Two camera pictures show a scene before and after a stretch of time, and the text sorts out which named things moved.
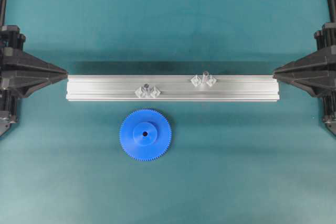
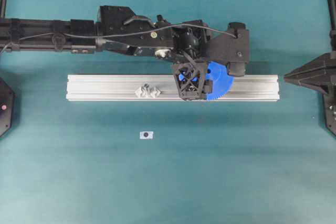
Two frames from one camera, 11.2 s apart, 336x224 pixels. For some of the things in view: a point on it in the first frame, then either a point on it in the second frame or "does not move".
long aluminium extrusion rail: x=171 y=87 does not move
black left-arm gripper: x=14 y=85 -> x=189 y=41
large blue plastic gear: x=145 y=135 -> x=219 y=82
